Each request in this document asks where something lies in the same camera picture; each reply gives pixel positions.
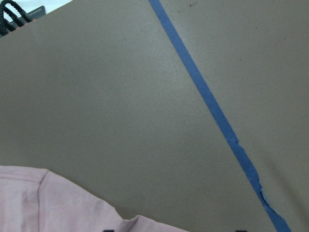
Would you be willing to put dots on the pink Snoopy t-shirt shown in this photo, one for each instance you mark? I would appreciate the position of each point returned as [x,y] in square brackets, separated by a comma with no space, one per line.
[38,200]

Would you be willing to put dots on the black power adapter box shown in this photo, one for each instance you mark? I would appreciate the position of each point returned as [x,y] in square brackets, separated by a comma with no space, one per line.
[37,13]

